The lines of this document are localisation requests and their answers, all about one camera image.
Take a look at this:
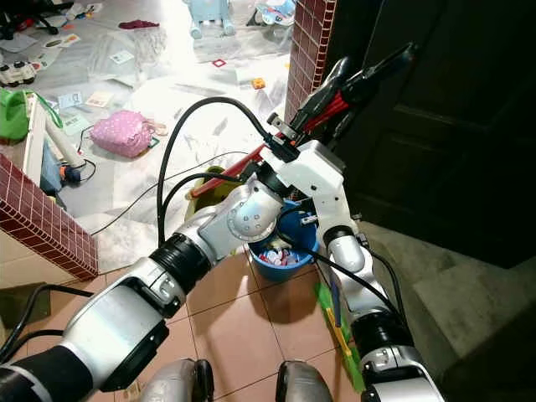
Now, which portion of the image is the green bag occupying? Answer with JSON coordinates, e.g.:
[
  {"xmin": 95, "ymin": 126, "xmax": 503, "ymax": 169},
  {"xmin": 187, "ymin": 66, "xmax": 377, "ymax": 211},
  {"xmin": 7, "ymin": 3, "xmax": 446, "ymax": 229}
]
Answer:
[{"xmin": 0, "ymin": 86, "xmax": 36, "ymax": 143}]

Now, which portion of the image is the white tube appliance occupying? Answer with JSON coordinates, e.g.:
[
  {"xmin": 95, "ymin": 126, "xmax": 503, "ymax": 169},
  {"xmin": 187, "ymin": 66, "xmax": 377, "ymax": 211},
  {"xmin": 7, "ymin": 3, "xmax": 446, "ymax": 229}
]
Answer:
[{"xmin": 48, "ymin": 109, "xmax": 89, "ymax": 168}]

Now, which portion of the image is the black office chair base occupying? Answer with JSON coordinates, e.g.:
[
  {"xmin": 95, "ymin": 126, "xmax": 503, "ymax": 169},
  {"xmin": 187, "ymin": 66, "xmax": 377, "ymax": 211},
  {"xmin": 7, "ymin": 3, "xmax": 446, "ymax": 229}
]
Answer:
[{"xmin": 0, "ymin": 0, "xmax": 64, "ymax": 34}]

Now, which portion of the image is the dark olive floor mat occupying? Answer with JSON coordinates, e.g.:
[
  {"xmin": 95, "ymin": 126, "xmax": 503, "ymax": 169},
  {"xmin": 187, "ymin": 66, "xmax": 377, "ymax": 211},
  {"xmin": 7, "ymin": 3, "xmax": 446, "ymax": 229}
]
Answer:
[{"xmin": 0, "ymin": 283, "xmax": 28, "ymax": 327}]

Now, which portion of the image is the blue plastic bucket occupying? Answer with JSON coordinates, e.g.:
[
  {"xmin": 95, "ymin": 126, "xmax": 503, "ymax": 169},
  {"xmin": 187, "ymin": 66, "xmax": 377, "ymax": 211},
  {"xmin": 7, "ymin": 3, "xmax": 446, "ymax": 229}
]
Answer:
[{"xmin": 247, "ymin": 199, "xmax": 321, "ymax": 281}]

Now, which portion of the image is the grey left robot leg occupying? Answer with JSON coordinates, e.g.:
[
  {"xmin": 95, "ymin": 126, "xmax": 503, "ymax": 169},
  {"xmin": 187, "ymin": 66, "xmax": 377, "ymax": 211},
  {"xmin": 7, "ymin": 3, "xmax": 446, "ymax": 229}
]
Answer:
[{"xmin": 134, "ymin": 358, "xmax": 214, "ymax": 402}]

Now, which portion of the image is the crumpled white paper rubbish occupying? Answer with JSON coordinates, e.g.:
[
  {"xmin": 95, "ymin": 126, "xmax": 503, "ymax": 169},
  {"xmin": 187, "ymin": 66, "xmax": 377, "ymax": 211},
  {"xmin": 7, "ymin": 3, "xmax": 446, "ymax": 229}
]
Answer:
[{"xmin": 255, "ymin": 239, "xmax": 307, "ymax": 267}]

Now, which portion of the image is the grey right robot leg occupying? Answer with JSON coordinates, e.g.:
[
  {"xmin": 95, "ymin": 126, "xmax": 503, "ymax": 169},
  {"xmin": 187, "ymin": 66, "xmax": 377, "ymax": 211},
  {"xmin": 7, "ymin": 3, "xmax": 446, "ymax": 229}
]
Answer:
[{"xmin": 275, "ymin": 360, "xmax": 340, "ymax": 402}]

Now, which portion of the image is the light blue toy chair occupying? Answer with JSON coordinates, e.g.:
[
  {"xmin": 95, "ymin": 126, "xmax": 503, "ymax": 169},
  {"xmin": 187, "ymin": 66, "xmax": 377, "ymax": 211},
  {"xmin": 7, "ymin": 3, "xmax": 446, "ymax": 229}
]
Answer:
[{"xmin": 186, "ymin": 0, "xmax": 240, "ymax": 39}]

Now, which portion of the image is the short black wrist cable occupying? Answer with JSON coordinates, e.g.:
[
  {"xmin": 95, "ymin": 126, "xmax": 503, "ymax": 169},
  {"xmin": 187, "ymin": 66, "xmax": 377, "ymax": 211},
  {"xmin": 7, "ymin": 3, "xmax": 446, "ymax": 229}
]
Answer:
[{"xmin": 159, "ymin": 172, "xmax": 240, "ymax": 244}]

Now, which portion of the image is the printed picture sheet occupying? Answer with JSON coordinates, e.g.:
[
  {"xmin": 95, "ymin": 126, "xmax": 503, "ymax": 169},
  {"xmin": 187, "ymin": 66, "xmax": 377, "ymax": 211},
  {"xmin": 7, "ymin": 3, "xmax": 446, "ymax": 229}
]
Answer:
[{"xmin": 44, "ymin": 33, "xmax": 82, "ymax": 48}]

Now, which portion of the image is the white toy car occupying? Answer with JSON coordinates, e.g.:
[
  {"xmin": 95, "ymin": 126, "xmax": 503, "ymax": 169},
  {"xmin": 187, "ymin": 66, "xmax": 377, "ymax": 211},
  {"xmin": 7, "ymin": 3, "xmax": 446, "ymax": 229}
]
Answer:
[{"xmin": 0, "ymin": 60, "xmax": 39, "ymax": 87}]

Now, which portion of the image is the pink polka dot bag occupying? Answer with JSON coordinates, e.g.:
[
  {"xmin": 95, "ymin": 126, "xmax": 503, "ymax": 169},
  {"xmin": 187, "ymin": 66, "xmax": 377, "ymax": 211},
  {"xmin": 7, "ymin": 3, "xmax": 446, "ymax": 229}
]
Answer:
[{"xmin": 89, "ymin": 109, "xmax": 158, "ymax": 158}]

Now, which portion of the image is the black looping arm cable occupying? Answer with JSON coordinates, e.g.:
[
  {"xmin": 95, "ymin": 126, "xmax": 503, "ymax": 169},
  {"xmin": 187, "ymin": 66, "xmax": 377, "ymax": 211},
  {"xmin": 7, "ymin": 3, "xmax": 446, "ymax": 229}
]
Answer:
[{"xmin": 156, "ymin": 96, "xmax": 276, "ymax": 248}]

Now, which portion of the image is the white orange paper card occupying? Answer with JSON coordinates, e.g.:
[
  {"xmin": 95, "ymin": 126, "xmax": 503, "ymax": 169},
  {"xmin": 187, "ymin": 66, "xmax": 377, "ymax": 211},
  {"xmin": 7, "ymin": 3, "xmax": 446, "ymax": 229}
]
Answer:
[{"xmin": 85, "ymin": 90, "xmax": 114, "ymax": 108}]

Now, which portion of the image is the green yellow broom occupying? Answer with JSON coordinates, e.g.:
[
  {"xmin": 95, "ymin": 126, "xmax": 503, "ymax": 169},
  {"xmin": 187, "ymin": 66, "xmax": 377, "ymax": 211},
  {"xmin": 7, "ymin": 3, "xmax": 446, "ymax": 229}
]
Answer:
[{"xmin": 314, "ymin": 276, "xmax": 365, "ymax": 393}]

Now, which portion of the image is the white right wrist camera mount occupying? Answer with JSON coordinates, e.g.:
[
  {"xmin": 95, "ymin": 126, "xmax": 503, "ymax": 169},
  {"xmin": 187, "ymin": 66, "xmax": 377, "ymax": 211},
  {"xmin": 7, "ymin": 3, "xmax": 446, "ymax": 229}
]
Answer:
[{"xmin": 272, "ymin": 141, "xmax": 354, "ymax": 231}]

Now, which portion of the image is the dark red cloth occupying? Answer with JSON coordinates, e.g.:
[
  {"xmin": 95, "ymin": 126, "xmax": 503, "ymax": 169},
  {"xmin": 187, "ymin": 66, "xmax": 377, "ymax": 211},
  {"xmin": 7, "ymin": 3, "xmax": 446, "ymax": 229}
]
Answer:
[{"xmin": 117, "ymin": 19, "xmax": 160, "ymax": 31}]

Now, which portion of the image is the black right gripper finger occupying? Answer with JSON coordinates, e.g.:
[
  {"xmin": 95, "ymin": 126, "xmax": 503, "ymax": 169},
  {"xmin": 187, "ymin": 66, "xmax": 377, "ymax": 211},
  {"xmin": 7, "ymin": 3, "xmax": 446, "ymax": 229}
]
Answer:
[
  {"xmin": 297, "ymin": 57, "xmax": 354, "ymax": 118},
  {"xmin": 339, "ymin": 42, "xmax": 420, "ymax": 111}
]

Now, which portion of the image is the grey robot leg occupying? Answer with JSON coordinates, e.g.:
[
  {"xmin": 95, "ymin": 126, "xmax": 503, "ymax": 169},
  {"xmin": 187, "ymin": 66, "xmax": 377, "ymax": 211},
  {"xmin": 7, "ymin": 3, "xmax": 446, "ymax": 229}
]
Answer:
[
  {"xmin": 275, "ymin": 360, "xmax": 340, "ymax": 402},
  {"xmin": 134, "ymin": 358, "xmax": 214, "ymax": 402}
]

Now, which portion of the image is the black orange device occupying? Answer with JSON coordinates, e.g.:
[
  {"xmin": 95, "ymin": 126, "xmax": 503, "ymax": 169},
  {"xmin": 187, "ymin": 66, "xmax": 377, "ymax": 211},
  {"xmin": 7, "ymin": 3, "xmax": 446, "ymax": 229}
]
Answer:
[{"xmin": 60, "ymin": 163, "xmax": 95, "ymax": 185}]

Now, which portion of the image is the black left shoulder cable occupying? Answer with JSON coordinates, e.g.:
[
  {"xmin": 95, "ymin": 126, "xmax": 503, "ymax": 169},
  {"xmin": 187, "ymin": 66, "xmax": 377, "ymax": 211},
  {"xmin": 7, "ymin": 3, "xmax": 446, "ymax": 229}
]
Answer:
[{"xmin": 0, "ymin": 283, "xmax": 68, "ymax": 361}]

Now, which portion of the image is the white upright board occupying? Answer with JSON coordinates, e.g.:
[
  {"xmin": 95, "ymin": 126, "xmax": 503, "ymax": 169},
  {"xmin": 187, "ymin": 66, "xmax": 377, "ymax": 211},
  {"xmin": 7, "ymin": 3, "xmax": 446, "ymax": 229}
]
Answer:
[{"xmin": 23, "ymin": 92, "xmax": 49, "ymax": 185}]

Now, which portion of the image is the white blue plastic bag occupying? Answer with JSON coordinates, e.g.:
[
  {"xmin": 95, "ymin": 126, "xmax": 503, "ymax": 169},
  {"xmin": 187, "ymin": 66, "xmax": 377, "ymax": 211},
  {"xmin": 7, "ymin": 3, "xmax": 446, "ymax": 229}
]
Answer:
[{"xmin": 255, "ymin": 0, "xmax": 302, "ymax": 30}]

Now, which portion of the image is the yellow olive dustpan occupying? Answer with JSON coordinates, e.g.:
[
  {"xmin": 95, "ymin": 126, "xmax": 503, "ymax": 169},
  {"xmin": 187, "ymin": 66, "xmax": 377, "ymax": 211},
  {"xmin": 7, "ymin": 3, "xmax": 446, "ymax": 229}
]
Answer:
[{"xmin": 189, "ymin": 165, "xmax": 240, "ymax": 210}]

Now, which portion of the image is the thin black floor cable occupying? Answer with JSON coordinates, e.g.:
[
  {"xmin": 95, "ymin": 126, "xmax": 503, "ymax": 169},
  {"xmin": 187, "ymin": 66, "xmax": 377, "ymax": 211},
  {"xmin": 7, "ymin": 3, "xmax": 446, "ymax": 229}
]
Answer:
[{"xmin": 90, "ymin": 151, "xmax": 248, "ymax": 238}]

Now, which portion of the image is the black door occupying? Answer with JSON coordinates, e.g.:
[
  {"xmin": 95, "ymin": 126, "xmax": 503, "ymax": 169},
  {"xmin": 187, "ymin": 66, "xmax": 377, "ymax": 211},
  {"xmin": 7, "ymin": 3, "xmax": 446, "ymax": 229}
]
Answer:
[{"xmin": 327, "ymin": 0, "xmax": 536, "ymax": 269}]

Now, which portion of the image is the white blue paper card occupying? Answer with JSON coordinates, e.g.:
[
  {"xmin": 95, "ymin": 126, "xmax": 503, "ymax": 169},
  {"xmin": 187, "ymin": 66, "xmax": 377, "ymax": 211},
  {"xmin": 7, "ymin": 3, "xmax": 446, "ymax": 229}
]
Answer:
[{"xmin": 59, "ymin": 92, "xmax": 83, "ymax": 110}]

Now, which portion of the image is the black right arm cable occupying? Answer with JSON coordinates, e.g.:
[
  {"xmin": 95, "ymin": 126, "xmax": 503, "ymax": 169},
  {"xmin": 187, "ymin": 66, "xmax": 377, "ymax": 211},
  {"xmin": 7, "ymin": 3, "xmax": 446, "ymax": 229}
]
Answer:
[{"xmin": 308, "ymin": 247, "xmax": 410, "ymax": 319}]

